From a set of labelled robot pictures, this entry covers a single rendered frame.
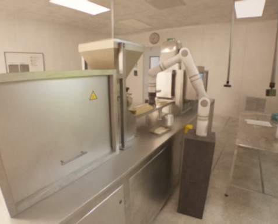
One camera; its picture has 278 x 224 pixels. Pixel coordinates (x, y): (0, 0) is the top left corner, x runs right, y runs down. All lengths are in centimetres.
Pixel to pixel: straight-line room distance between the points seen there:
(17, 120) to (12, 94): 10
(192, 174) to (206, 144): 31
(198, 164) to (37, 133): 120
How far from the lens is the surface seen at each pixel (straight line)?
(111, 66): 114
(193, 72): 137
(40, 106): 76
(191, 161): 149
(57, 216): 78
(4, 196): 80
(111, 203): 96
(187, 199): 172
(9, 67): 474
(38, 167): 83
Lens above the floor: 134
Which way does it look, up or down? 14 degrees down
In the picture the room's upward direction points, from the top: straight up
